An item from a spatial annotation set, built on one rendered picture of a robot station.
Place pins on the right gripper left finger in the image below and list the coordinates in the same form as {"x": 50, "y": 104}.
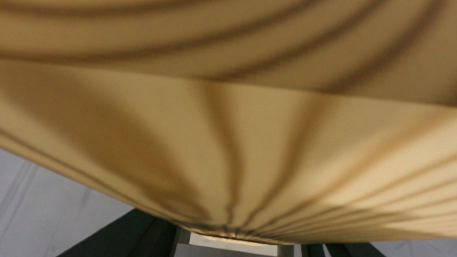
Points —
{"x": 130, "y": 235}

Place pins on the grey panel wall with small slot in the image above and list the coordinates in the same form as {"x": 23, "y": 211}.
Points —
{"x": 42, "y": 214}

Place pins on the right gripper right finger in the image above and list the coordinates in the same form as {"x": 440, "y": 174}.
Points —
{"x": 363, "y": 249}

